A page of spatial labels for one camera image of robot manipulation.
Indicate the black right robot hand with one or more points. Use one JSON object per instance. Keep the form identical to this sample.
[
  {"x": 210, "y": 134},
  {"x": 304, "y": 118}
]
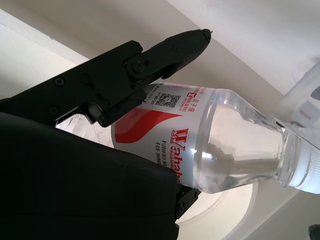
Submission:
[{"x": 62, "y": 187}]

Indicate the clear water bottle red label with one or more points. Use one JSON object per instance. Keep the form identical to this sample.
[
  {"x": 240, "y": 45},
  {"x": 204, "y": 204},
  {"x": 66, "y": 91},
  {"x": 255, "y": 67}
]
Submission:
[{"x": 225, "y": 140}]

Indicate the clear plastic cup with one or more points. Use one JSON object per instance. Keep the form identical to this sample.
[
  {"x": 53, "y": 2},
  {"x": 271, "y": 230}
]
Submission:
[{"x": 300, "y": 105}]

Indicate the white round plate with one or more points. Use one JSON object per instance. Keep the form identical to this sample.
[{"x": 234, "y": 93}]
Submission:
[{"x": 220, "y": 207}]

